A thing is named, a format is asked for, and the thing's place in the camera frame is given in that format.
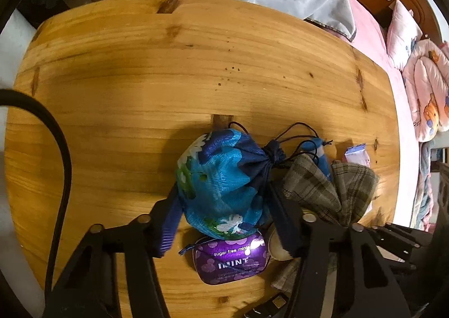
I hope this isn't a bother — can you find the pink pillow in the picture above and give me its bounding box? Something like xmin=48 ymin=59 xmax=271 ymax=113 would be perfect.
xmin=386 ymin=0 xmax=423 ymax=69

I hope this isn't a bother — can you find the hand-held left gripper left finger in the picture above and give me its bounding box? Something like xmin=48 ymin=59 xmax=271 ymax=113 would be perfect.
xmin=42 ymin=183 xmax=185 ymax=318

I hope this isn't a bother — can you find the pink bed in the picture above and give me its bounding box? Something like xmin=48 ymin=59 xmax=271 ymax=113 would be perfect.
xmin=345 ymin=0 xmax=427 ymax=231

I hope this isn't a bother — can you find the small purple white packet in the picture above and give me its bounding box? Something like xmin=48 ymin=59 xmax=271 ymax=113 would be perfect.
xmin=344 ymin=143 xmax=370 ymax=168

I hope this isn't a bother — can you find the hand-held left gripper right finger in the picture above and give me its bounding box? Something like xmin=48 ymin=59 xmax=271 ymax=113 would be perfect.
xmin=268 ymin=183 xmax=411 ymax=318

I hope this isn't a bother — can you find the pink bear print quilt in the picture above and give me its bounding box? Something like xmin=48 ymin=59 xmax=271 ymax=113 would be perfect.
xmin=402 ymin=39 xmax=449 ymax=143

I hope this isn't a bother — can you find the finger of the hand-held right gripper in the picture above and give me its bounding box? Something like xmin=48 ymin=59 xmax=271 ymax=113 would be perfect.
xmin=372 ymin=221 xmax=434 ymax=274
xmin=435 ymin=161 xmax=449 ymax=231

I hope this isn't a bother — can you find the gold round compact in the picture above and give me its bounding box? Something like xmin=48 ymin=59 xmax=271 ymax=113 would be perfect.
xmin=267 ymin=225 xmax=299 ymax=262

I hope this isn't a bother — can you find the blue floral drawstring pouch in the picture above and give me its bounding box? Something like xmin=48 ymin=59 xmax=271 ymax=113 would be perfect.
xmin=176 ymin=122 xmax=333 ymax=239

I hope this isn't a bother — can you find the white curtain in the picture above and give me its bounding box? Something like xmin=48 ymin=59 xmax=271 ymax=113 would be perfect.
xmin=0 ymin=9 xmax=46 ymax=305

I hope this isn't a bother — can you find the plaid fabric bow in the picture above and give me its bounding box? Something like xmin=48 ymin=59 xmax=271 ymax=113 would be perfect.
xmin=270 ymin=154 xmax=380 ymax=293

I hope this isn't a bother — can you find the purple mint tin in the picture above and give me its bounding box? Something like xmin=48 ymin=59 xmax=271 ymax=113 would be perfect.
xmin=192 ymin=230 xmax=271 ymax=285

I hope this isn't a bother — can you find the grey blue knit cloth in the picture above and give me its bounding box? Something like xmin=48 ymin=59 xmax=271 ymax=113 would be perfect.
xmin=410 ymin=139 xmax=436 ymax=231

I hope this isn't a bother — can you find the black power adapter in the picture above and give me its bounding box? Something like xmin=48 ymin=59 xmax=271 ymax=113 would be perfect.
xmin=242 ymin=293 xmax=290 ymax=318

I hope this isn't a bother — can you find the blue tube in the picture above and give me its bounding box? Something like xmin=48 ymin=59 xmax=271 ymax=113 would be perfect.
xmin=300 ymin=138 xmax=333 ymax=182

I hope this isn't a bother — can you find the black cable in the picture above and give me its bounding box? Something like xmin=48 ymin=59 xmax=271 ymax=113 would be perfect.
xmin=0 ymin=89 xmax=73 ymax=305

